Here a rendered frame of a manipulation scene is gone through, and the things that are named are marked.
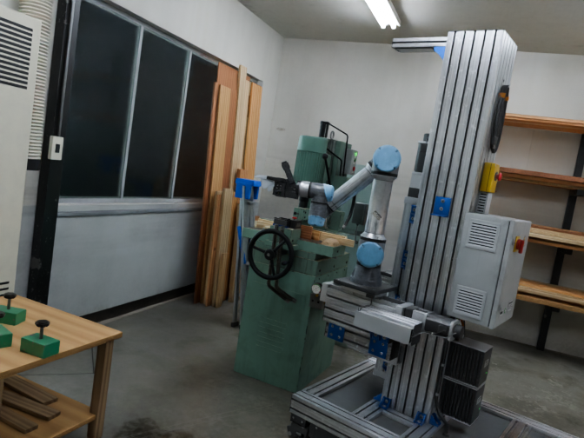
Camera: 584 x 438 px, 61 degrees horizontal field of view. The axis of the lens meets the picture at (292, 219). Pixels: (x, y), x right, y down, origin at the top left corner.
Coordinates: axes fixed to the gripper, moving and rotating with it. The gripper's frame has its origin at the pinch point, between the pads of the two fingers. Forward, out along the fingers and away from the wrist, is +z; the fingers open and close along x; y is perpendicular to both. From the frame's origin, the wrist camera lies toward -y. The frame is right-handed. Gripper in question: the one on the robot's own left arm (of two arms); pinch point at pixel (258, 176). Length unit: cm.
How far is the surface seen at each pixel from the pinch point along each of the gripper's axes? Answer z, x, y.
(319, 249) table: -27, 60, 29
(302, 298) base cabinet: -22, 65, 59
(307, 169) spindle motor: -11, 67, -16
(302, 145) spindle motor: -6, 66, -30
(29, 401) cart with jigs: 69, -35, 109
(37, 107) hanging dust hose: 121, 2, -18
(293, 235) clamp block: -11, 57, 23
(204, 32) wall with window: 108, 157, -128
